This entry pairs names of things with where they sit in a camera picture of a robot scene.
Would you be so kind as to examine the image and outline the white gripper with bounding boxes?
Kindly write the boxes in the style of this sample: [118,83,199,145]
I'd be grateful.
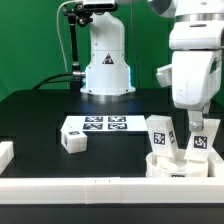
[169,21,224,132]

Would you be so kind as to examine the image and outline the white round stool seat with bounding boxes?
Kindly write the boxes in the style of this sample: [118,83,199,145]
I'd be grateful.
[145,148,224,179]

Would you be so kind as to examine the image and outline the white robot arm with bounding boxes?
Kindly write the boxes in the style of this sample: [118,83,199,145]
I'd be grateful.
[83,0,224,132]

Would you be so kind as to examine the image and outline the white sheet with tags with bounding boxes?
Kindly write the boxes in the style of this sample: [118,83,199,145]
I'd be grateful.
[62,115,147,132]

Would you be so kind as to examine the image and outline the white left fence block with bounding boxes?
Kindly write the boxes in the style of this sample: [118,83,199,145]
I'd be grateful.
[0,141,14,175]

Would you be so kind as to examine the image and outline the white front fence rail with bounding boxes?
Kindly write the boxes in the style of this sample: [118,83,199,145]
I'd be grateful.
[0,178,224,204]

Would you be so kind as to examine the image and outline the overhead camera bar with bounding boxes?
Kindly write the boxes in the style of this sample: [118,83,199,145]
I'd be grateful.
[83,0,116,10]

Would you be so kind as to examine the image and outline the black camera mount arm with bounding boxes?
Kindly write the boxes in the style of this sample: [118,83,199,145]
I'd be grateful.
[63,3,93,91]

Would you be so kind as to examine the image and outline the black cables on table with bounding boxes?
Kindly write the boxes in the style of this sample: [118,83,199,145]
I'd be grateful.
[32,72,83,90]

